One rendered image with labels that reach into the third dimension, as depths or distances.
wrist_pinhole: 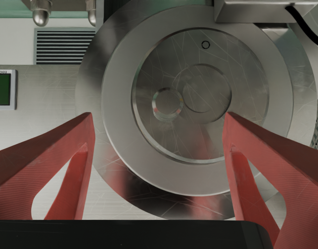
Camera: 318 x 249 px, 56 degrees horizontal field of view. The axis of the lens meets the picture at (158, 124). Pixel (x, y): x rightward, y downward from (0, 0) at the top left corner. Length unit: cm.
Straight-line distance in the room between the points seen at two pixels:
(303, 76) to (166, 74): 9
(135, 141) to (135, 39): 6
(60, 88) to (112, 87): 37
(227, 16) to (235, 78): 4
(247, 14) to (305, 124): 7
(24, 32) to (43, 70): 274
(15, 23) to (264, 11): 323
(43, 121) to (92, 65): 37
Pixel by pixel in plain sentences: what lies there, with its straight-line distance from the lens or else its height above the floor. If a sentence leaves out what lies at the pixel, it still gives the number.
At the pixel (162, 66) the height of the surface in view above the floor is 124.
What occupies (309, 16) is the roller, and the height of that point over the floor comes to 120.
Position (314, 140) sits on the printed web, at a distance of 43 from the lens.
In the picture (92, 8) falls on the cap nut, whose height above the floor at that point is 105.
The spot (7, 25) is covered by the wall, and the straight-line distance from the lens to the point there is 339.
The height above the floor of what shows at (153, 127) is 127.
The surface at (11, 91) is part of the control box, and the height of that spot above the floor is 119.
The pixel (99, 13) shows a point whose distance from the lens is 21.
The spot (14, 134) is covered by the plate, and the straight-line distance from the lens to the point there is 57.
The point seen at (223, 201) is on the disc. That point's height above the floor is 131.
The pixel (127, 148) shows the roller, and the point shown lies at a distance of 18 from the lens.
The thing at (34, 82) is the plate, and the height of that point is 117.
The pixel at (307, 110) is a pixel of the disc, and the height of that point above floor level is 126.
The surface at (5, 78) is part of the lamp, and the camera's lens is 58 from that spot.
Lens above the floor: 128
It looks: 4 degrees down
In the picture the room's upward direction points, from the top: 180 degrees counter-clockwise
